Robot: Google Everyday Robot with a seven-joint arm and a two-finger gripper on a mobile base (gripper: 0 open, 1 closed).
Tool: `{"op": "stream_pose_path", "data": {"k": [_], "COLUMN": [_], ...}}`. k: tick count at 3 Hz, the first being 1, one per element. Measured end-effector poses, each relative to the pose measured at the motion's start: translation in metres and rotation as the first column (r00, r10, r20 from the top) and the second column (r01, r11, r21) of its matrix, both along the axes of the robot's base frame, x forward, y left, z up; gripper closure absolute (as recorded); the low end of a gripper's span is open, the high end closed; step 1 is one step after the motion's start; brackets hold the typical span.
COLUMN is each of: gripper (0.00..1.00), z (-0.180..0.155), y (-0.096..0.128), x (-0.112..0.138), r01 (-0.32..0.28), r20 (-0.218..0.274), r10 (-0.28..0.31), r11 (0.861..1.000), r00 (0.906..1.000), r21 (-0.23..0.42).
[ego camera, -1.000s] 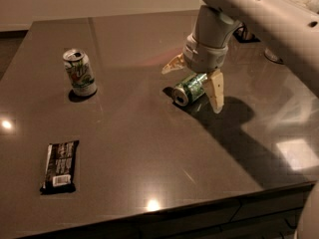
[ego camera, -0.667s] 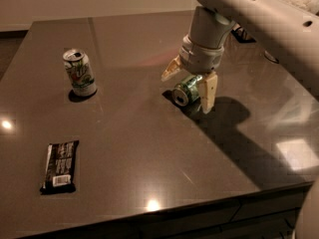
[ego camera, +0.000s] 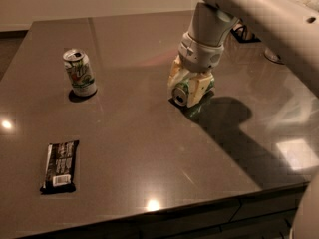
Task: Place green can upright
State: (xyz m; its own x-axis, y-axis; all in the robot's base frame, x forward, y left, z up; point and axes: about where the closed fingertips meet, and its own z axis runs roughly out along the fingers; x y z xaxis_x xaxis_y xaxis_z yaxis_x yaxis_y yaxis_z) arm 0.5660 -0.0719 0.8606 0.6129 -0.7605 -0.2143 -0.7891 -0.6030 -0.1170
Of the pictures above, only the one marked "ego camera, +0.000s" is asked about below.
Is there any green soda can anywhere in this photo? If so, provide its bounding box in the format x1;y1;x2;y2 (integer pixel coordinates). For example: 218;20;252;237
169;70;214;108

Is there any black snack bar wrapper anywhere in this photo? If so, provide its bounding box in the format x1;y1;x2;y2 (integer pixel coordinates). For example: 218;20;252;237
40;140;79;194

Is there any black wire napkin basket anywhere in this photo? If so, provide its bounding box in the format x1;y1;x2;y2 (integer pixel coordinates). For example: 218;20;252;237
231;22;259;43

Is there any clear glass jar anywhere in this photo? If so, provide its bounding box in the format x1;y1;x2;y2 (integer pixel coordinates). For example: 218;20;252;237
264;47;283;65

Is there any white 7up can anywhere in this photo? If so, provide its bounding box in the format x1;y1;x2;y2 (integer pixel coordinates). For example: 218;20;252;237
63;49;97;98

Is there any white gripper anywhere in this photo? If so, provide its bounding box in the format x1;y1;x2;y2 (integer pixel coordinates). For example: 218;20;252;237
167;32;224;105

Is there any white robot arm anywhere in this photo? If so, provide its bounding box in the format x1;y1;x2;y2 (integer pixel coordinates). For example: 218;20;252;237
168;0;319;129

